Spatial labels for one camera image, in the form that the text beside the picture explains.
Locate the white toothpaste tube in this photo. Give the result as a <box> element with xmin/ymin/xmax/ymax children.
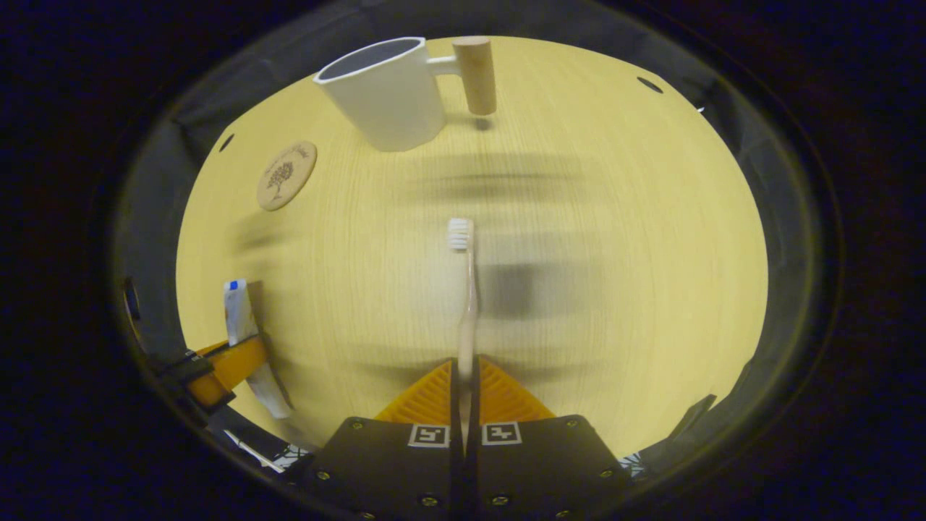
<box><xmin>222</xmin><ymin>279</ymin><xmax>294</xmax><ymax>420</ymax></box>

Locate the white cup with wooden handle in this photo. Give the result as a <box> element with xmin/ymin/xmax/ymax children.
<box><xmin>313</xmin><ymin>35</ymin><xmax>498</xmax><ymax>153</ymax></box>

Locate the round wooden coaster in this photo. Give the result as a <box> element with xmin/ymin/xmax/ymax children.
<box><xmin>256</xmin><ymin>140</ymin><xmax>318</xmax><ymax>212</ymax></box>

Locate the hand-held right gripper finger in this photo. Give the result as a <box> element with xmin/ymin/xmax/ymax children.
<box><xmin>300</xmin><ymin>358</ymin><xmax>464</xmax><ymax>521</ymax></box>
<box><xmin>467</xmin><ymin>355</ymin><xmax>632</xmax><ymax>521</ymax></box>

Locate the beige toothbrush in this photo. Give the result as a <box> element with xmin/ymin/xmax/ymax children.
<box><xmin>446</xmin><ymin>218</ymin><xmax>480</xmax><ymax>435</ymax></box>

